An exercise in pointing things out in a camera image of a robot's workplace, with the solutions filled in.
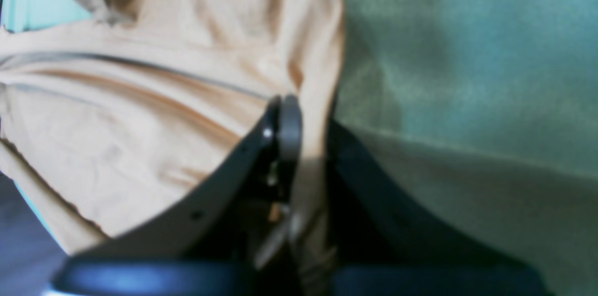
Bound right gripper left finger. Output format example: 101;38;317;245
49;95;302;296

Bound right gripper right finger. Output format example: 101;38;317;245
327;121;547;296

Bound tan orange T-shirt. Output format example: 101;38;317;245
0;0;346;296

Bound sage green table cloth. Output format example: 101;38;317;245
0;0;598;296

